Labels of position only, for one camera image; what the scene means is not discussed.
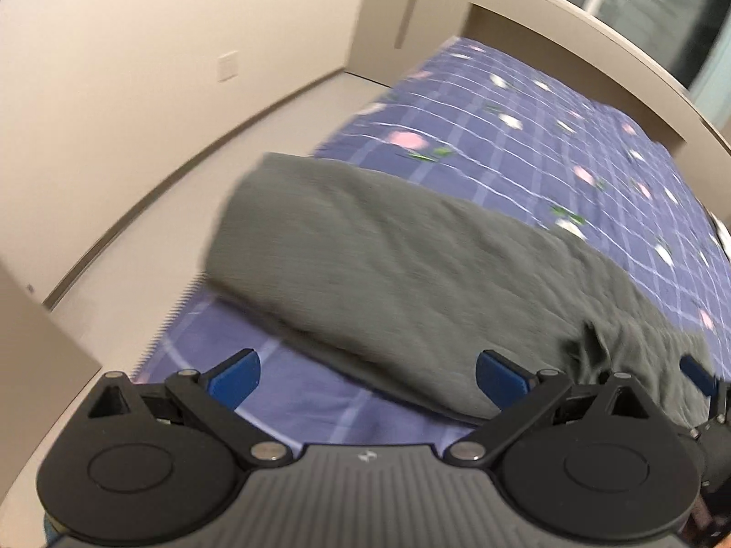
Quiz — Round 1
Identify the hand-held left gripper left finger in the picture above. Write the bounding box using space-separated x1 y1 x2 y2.
85 348 295 469

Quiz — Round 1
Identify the beige furniture panel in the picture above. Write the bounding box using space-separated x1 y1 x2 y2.
0 259 105 472

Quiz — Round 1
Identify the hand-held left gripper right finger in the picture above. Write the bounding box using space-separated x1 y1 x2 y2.
444 349 666 466

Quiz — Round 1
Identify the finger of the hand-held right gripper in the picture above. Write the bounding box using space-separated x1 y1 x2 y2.
681 354 731 436

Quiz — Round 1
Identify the light blue curtain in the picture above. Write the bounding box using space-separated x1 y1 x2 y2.
687 40 731 133

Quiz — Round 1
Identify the bed with purple checked sheet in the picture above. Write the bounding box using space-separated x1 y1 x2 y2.
128 37 731 446

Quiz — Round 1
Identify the window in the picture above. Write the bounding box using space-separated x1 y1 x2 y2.
545 0 731 89

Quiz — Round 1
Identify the grey blanket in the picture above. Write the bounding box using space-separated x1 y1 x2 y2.
206 152 720 429

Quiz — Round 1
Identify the beige window bench cabinet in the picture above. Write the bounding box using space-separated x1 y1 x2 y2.
465 0 731 158

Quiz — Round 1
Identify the beige wardrobe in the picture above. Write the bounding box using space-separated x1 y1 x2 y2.
345 0 487 88

